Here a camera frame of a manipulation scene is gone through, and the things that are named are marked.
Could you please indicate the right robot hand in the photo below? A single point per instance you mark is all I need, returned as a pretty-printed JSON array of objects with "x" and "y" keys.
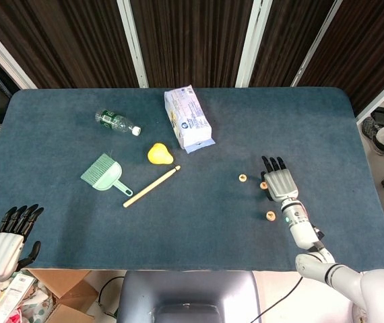
[{"x": 281, "y": 185}]

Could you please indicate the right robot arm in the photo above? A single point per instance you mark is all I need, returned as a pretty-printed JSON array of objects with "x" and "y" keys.
[{"x": 299, "y": 228}]

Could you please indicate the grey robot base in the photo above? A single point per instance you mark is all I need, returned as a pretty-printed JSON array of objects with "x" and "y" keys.
[{"x": 188, "y": 296}]

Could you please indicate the white printed carton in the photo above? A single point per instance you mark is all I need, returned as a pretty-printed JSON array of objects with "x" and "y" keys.
[{"x": 13, "y": 292}]

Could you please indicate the floral patterned bag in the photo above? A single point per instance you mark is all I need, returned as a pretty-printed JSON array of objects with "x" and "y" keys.
[{"x": 40, "y": 303}]

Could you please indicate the brown cardboard box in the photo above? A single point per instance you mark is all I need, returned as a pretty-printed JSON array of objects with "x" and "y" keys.
[{"x": 64, "y": 282}]

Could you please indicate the blue felt table cover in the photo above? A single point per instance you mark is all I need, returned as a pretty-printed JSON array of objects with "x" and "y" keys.
[{"x": 192, "y": 228}]

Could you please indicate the grey sneaker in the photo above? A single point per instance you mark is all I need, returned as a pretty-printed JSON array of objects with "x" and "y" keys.
[{"x": 372, "y": 134}]

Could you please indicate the white tissue pack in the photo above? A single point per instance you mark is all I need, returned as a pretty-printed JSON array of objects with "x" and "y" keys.
[{"x": 188, "y": 117}]

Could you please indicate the yellow pear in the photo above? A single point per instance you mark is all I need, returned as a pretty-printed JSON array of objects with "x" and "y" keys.
[{"x": 158, "y": 154}]

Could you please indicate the green mini brush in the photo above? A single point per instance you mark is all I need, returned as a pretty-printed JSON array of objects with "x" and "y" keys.
[{"x": 94, "y": 171}]

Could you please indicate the wooden stick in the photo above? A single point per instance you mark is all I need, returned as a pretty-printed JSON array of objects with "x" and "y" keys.
[{"x": 151, "y": 186}]

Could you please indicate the green dustpan brush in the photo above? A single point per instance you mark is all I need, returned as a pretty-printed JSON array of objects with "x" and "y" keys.
[{"x": 111, "y": 180}]

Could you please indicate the clear plastic water bottle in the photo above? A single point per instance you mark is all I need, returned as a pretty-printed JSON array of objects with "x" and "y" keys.
[{"x": 114, "y": 121}]

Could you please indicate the white aluminium partition post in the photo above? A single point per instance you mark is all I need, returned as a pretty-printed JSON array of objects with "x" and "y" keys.
[
  {"x": 132, "y": 43},
  {"x": 380, "y": 97},
  {"x": 253, "y": 43},
  {"x": 5, "y": 54},
  {"x": 316, "y": 43}
]

